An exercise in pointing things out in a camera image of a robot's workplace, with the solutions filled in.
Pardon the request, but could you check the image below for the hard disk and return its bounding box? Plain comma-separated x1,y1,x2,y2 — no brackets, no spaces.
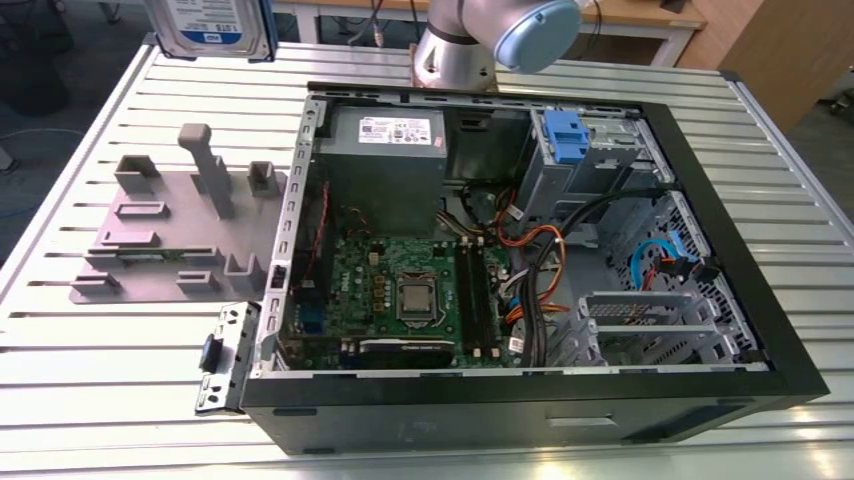
142,0,278,64

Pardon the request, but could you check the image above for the metal disk bay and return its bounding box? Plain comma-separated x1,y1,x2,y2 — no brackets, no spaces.
576,291,761,369

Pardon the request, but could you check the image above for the CPU socket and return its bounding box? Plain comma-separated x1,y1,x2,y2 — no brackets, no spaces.
390,269,442,327

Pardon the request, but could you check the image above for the silver CPU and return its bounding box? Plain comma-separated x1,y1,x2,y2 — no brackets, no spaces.
397,284,434,314

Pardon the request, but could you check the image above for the grey power supply unit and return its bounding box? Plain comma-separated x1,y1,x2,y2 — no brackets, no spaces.
312,104,449,240

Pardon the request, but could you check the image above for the black RAM slot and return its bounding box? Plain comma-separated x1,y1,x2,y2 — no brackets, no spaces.
472,237,502,359
454,237,482,359

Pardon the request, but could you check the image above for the green motherboard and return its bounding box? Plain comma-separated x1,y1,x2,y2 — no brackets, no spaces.
278,234,528,371

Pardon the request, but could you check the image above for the black graphics card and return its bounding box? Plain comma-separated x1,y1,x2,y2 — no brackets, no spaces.
338,337,458,370

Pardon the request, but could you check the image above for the blue expansion slot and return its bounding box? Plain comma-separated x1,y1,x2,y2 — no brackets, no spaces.
297,302,329,337

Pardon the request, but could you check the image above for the metal drive cage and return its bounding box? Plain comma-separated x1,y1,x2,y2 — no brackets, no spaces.
518,107,675,236

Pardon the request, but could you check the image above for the blue plastic drive latch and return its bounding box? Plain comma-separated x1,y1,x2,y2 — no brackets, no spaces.
543,109,592,165

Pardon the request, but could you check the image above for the black PC case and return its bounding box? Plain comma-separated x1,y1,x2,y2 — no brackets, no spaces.
237,79,831,456

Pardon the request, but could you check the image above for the grey parts rack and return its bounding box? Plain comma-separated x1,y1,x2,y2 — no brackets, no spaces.
67,123,293,305

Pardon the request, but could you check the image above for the green RAM stick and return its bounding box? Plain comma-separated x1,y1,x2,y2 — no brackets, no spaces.
116,248,192,261

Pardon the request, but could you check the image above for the brown wooden cabinet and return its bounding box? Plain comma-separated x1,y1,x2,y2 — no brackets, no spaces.
676,0,854,134

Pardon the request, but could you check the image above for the black office chair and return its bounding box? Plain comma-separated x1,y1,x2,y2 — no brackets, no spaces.
0,0,74,119

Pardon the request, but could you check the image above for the black chair caster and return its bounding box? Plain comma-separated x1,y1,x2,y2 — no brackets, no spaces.
816,92,854,115

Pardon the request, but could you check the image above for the yellow black wire bundle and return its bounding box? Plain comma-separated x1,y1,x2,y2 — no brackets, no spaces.
436,209,498,240

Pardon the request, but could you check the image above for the orange wire bundle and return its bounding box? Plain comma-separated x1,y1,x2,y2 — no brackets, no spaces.
496,224,575,326

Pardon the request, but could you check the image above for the thin red wire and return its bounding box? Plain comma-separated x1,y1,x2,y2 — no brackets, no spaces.
302,179,333,289

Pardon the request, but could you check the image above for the blue data wire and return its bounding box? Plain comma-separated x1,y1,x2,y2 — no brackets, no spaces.
629,239,681,291

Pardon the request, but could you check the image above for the metal card retention bracket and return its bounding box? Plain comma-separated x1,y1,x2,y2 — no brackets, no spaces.
193,301,262,416

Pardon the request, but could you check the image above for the power wire black connector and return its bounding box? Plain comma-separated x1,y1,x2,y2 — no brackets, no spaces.
656,254,721,286

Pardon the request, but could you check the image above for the white floor cable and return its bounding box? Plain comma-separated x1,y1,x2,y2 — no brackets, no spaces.
0,127,87,146

